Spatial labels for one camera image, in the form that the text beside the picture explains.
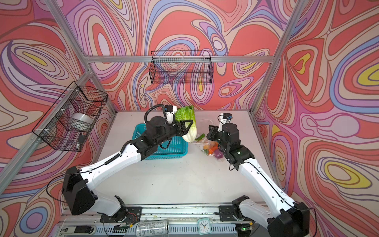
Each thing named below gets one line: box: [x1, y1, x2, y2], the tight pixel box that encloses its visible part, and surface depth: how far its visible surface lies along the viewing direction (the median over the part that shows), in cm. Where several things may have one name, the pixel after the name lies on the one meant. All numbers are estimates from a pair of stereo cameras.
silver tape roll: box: [69, 113, 94, 132], surface depth 74 cm
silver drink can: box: [135, 220, 170, 237], surface depth 66 cm
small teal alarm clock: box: [197, 217, 213, 236], surface depth 70 cm
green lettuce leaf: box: [175, 105, 197, 143], surface depth 69 cm
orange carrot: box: [208, 143, 219, 155], surface depth 90 cm
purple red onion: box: [214, 149, 224, 160], surface depth 91 cm
